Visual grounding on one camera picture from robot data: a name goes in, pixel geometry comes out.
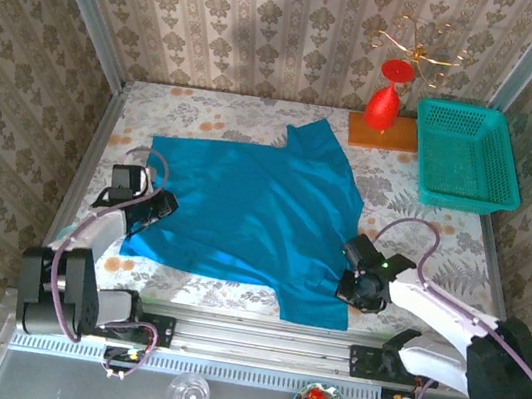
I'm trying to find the blue t-shirt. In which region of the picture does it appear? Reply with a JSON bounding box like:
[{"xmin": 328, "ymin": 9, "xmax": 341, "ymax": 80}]
[{"xmin": 112, "ymin": 90, "xmax": 381, "ymax": 333}]

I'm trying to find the pale teal ball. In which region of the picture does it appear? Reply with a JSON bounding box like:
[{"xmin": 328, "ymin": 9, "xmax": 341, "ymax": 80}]
[{"xmin": 58, "ymin": 221, "xmax": 86, "ymax": 245}]

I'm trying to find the floral tablecloth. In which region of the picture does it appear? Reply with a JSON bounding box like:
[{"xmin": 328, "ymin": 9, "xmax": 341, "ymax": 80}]
[{"xmin": 47, "ymin": 68, "xmax": 532, "ymax": 357}]

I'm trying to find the orange wooden base board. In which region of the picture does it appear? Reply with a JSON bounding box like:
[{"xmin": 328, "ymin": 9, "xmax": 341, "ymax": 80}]
[{"xmin": 344, "ymin": 109, "xmax": 423, "ymax": 158}]

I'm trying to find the teal plastic basket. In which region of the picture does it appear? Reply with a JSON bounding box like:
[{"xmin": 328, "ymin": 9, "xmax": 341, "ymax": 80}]
[{"xmin": 401, "ymin": 95, "xmax": 532, "ymax": 221}]

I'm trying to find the red plastic goblet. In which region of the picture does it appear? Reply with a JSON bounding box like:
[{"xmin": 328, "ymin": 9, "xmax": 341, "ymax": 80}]
[{"xmin": 361, "ymin": 56, "xmax": 417, "ymax": 135}]

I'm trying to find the clear glass cup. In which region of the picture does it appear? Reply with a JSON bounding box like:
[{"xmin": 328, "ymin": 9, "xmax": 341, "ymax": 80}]
[{"xmin": 166, "ymin": 369, "xmax": 214, "ymax": 399}]

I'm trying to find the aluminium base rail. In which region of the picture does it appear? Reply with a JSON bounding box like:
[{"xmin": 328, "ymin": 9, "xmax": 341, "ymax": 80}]
[{"xmin": 0, "ymin": 275, "xmax": 532, "ymax": 399}]

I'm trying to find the slotted grey cable duct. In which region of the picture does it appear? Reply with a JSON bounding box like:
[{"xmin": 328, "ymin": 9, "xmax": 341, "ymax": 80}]
[{"xmin": 8, "ymin": 325, "xmax": 387, "ymax": 399}]

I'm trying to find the gold wire stand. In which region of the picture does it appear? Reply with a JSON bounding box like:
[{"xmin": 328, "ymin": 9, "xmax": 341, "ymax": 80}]
[{"xmin": 363, "ymin": 8, "xmax": 480, "ymax": 94}]

